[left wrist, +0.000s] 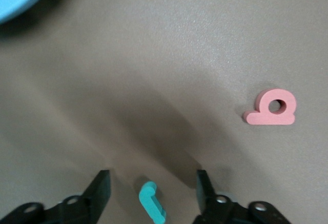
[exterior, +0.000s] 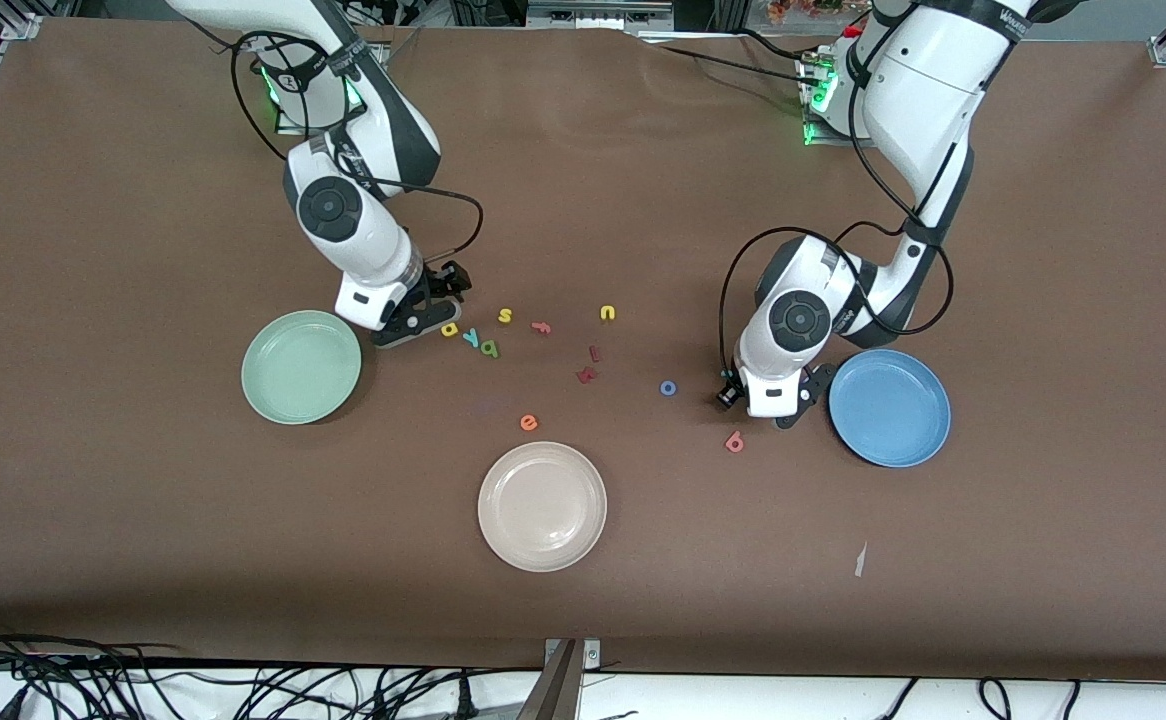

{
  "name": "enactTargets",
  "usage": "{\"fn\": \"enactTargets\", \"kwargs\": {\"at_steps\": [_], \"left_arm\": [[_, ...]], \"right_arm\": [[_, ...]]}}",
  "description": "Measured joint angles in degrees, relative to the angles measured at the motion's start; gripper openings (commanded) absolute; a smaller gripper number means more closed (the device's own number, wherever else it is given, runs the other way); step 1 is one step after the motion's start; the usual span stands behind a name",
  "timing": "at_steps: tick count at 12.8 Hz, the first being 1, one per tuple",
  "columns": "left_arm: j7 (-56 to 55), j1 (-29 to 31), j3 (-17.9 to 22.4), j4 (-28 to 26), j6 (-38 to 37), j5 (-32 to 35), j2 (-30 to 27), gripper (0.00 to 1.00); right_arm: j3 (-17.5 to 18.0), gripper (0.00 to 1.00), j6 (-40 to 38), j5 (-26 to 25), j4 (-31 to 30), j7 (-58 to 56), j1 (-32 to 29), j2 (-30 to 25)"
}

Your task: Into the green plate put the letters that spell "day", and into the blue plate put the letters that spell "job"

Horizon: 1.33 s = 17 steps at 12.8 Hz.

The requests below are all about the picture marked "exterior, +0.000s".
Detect black base power cable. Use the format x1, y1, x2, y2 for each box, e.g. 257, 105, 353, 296
643, 30, 829, 91

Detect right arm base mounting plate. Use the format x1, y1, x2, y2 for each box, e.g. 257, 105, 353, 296
276, 45, 385, 137

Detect dark metal frame beam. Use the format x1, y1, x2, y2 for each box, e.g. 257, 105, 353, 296
515, 640, 584, 720

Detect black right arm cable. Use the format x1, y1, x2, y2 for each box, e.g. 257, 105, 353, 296
231, 30, 485, 269

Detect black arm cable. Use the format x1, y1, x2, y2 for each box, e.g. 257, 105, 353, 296
231, 30, 485, 269
718, 55, 956, 386

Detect beige plate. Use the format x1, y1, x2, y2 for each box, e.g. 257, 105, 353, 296
477, 441, 608, 573

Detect grey metal box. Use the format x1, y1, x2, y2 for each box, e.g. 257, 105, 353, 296
527, 0, 675, 31

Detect tangled black floor cables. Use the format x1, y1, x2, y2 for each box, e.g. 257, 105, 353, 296
0, 618, 544, 720

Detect brown table cover sheet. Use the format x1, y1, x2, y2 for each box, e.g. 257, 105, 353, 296
0, 18, 1166, 683

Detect green plate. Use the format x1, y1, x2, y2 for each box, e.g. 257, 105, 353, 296
241, 310, 363, 426

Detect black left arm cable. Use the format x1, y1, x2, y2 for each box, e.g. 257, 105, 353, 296
718, 55, 956, 386

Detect orange artificial flowers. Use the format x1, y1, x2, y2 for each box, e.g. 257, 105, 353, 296
768, 0, 849, 24

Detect blue plate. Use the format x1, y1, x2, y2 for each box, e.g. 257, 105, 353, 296
828, 348, 952, 469

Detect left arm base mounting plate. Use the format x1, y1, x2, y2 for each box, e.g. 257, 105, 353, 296
801, 55, 879, 150

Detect silver corner bracket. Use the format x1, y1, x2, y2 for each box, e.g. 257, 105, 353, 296
544, 638, 601, 670

